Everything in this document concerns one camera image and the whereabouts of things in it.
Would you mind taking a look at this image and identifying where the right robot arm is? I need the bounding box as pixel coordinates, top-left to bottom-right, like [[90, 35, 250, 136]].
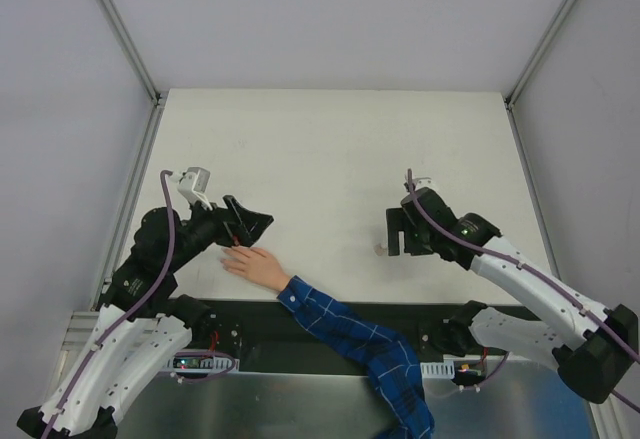
[[385, 184, 639, 404]]

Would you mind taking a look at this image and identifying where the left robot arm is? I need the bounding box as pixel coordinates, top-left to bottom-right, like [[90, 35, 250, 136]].
[[17, 195, 274, 438]]

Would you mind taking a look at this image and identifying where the blue plaid sleeve forearm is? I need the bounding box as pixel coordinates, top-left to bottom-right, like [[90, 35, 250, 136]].
[[277, 276, 435, 438]]

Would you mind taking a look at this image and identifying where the person's hand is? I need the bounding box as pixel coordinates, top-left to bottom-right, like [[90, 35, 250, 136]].
[[221, 246, 291, 293]]

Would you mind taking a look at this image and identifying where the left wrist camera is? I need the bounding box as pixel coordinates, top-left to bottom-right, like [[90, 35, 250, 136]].
[[177, 167, 212, 210]]

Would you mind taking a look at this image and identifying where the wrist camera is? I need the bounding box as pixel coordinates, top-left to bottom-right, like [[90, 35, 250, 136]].
[[177, 167, 212, 210], [413, 177, 434, 190]]

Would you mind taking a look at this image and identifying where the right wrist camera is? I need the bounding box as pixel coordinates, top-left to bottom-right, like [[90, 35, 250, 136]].
[[413, 177, 434, 190]]

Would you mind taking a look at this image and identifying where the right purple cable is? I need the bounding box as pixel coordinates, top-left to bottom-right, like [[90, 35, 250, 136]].
[[405, 168, 640, 413]]

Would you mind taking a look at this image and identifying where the white cable duct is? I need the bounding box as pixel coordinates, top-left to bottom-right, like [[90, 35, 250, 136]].
[[155, 352, 239, 376]]

